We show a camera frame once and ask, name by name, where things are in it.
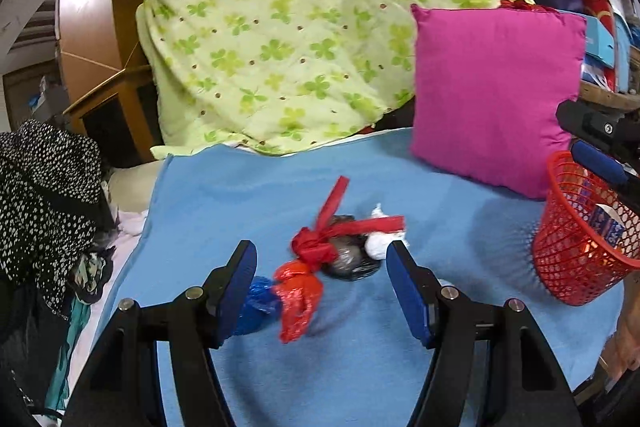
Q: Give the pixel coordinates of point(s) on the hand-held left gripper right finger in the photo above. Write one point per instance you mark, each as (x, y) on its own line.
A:
(407, 299)

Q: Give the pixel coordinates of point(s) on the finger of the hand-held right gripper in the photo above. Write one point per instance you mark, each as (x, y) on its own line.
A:
(597, 163)
(595, 123)

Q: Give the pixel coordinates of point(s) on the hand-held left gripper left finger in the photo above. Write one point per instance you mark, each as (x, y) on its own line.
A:
(235, 294)

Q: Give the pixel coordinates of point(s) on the blue plastic bag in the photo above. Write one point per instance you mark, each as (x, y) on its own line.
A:
(260, 307)

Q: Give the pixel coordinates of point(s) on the white plastic bag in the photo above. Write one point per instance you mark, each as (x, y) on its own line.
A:
(377, 248)

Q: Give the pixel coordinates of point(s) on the red plastic bag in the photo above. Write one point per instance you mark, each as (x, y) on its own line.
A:
(297, 302)

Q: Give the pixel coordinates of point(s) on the black plastic bag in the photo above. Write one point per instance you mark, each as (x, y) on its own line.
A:
(350, 258)

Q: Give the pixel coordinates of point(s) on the red cloth ribbon bundle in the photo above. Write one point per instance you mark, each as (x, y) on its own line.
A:
(312, 249)

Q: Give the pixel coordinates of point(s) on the red plastic mesh basket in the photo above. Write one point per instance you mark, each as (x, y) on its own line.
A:
(565, 252)

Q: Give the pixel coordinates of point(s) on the wooden shelf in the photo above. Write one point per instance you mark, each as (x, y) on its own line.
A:
(605, 94)

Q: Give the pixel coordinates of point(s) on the printed paper packet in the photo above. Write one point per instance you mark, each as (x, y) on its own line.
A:
(605, 224)

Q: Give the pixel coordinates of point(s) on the light blue box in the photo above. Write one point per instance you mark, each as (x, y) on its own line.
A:
(597, 39)

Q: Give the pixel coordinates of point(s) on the blue blanket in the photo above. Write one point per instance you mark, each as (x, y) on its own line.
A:
(225, 207)

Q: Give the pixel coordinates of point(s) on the pink pillow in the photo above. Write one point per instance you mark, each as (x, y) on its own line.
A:
(490, 97)

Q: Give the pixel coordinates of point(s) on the dark patterned cloth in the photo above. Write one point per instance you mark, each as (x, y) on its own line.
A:
(92, 274)

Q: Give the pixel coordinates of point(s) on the cream pillow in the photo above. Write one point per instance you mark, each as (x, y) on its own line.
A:
(130, 187)

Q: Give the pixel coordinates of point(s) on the teal cloth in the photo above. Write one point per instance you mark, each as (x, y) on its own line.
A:
(62, 357)

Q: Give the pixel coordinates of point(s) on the black white dotted garment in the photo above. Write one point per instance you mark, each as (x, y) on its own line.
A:
(45, 197)

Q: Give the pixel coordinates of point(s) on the green clover print quilt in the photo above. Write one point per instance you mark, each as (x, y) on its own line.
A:
(300, 32)

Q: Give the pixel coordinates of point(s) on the wooden headboard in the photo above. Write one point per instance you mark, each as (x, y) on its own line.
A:
(85, 7)

